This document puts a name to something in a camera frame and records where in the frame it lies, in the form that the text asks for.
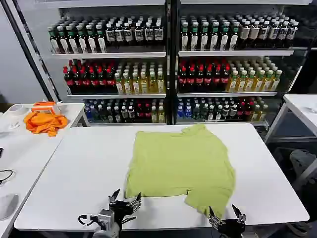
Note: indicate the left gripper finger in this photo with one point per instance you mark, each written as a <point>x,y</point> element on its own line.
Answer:
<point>113,198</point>
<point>135,203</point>

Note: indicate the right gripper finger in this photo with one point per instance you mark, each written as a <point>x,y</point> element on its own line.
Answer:
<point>240,217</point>
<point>214,218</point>

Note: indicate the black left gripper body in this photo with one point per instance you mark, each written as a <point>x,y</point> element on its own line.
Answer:
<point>121,210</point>

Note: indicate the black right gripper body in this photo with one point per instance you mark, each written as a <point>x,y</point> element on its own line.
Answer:
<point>231,228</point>

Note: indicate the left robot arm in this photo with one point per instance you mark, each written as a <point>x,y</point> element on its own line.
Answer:
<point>106,226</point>

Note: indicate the green t-shirt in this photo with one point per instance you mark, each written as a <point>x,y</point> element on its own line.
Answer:
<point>180,163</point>

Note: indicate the person's shoe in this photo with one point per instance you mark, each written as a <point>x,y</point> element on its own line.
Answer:
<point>301,228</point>

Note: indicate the person's leg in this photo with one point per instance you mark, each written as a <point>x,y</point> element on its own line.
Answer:
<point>301,161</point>

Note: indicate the white side table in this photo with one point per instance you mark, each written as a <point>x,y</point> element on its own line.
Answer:
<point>27,153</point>

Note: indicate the orange cloth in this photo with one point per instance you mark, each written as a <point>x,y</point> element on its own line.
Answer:
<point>45,122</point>

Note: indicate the orange and white device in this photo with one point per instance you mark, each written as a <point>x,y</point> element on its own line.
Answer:
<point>43,107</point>

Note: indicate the small black flat device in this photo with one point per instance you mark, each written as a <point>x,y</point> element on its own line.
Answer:
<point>1,151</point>

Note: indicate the white table with metal legs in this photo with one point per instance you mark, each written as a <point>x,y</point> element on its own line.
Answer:
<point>301,106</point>

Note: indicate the white bowl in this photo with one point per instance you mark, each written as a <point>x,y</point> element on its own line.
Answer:
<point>17,109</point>

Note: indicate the shelf unit with drink bottles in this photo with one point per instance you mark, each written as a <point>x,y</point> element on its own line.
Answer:
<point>223,44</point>
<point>111,44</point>

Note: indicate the black upright shelf post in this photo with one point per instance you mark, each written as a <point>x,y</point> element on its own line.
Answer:
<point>171,74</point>

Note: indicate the black diagonal frame bar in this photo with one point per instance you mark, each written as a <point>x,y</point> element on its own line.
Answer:
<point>24,52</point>
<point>37,52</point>

